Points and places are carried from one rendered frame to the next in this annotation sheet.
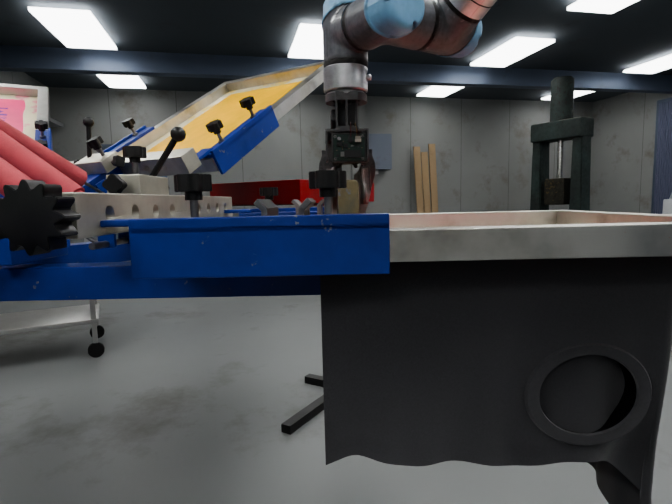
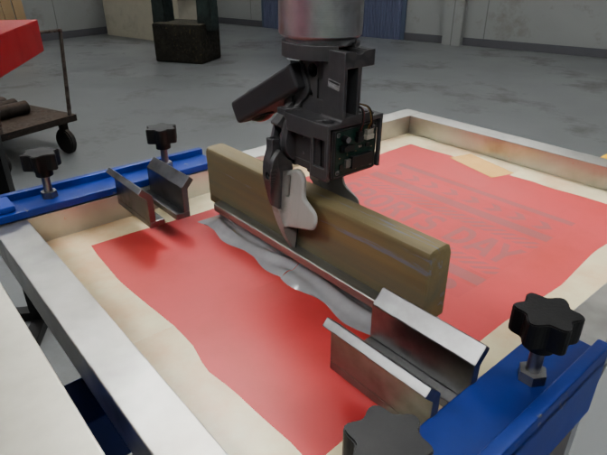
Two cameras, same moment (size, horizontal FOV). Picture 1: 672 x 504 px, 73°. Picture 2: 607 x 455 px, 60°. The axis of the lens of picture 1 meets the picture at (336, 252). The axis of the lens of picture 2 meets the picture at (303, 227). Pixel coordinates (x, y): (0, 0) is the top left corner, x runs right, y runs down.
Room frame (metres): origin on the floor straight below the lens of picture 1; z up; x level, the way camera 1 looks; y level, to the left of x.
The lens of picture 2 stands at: (0.44, 0.32, 1.27)
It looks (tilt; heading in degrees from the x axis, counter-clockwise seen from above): 27 degrees down; 319
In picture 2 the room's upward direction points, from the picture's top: straight up
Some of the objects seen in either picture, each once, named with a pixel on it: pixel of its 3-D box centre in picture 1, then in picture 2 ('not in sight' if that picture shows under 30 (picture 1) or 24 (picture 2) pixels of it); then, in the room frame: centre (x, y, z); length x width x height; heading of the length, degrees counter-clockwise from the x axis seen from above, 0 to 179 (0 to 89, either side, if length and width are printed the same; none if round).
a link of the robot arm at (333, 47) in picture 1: (346, 34); not in sight; (0.80, -0.03, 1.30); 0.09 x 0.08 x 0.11; 32
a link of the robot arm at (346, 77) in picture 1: (347, 83); (323, 15); (0.80, -0.03, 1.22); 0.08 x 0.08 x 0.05
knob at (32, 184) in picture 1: (45, 216); not in sight; (0.47, 0.30, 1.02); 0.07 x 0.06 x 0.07; 89
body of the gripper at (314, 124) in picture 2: (346, 131); (324, 107); (0.80, -0.02, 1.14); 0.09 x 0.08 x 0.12; 179
